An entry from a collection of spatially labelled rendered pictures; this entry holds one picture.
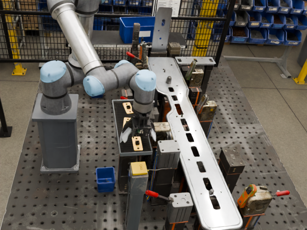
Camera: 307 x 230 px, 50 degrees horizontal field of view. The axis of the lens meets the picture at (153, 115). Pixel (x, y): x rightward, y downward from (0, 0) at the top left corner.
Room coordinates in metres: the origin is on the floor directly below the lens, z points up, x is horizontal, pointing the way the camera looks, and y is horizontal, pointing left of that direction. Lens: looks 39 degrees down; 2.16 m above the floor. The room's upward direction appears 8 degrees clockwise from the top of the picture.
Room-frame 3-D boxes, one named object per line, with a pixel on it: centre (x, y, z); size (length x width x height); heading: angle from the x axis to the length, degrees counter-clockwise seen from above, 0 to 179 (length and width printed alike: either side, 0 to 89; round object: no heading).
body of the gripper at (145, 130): (0.98, 0.04, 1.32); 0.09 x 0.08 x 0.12; 15
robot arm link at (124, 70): (1.05, 0.13, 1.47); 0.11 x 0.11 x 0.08; 44
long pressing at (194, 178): (1.43, -0.17, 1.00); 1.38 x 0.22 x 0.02; 16
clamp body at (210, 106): (1.55, -0.31, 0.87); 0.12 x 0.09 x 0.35; 106
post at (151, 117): (1.29, 0.02, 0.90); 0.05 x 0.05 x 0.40; 16
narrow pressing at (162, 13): (2.15, 0.03, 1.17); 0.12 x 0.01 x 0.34; 106
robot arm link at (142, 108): (0.99, 0.04, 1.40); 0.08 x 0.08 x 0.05
